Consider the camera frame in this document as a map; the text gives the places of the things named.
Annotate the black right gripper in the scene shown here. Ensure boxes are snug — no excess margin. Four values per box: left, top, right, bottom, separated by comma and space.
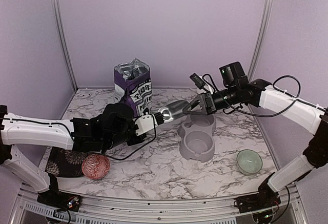
182, 85, 240, 115

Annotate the silver metal scoop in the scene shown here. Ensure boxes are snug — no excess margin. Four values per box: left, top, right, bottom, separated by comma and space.
158, 100, 189, 123

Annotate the grey double pet bowl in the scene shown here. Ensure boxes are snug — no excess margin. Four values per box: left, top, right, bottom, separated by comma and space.
178, 115, 216, 162

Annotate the purple puppy food bag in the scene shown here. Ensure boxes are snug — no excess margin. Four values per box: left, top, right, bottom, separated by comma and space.
114, 58, 152, 116

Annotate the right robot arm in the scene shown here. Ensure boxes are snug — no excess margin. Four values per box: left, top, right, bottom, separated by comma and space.
183, 62, 327, 208

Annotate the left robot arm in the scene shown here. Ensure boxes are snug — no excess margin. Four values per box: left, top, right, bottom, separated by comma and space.
1, 104, 156, 206

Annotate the red patterned ceramic bowl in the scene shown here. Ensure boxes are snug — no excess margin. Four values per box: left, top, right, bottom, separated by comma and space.
81, 154, 110, 180

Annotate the black floral square plate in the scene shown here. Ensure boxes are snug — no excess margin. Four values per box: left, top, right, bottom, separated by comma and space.
45, 148, 88, 178

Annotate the pale green glass bowl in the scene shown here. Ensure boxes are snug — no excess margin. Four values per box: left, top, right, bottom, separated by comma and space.
236, 149, 263, 175

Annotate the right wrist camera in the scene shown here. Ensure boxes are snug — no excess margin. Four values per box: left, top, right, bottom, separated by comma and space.
189, 73, 216, 94

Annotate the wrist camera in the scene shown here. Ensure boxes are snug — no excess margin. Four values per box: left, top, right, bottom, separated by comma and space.
189, 73, 216, 94
134, 112, 165, 136

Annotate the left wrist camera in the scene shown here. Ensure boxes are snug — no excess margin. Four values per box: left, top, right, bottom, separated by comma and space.
134, 112, 165, 136

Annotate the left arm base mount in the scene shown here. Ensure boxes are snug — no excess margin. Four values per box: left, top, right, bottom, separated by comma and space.
37, 174, 81, 212

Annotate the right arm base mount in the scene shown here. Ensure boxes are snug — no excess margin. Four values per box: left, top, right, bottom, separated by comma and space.
234, 177, 281, 213

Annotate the aluminium front frame rail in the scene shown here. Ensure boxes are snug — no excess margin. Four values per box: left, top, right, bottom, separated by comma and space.
8, 184, 308, 223

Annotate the aluminium right corner post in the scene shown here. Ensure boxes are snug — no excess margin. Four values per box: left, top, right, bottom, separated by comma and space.
248, 0, 273, 79

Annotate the aluminium corner post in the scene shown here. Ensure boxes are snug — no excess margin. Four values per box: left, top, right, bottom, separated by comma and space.
52, 0, 78, 93
248, 0, 273, 79

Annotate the aluminium left corner post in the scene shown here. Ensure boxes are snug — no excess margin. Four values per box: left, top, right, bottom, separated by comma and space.
52, 0, 78, 93

